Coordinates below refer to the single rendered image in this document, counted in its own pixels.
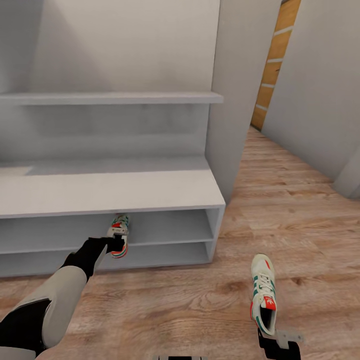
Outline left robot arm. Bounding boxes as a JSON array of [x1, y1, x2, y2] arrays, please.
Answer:
[[0, 227, 130, 360]]

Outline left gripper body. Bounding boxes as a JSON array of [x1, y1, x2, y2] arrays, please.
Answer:
[[107, 237, 124, 253]]

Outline gym shoe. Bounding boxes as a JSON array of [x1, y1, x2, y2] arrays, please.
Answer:
[[110, 212, 131, 259], [250, 253, 278, 336]]

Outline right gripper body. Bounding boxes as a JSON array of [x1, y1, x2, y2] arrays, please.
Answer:
[[264, 337, 301, 360]]

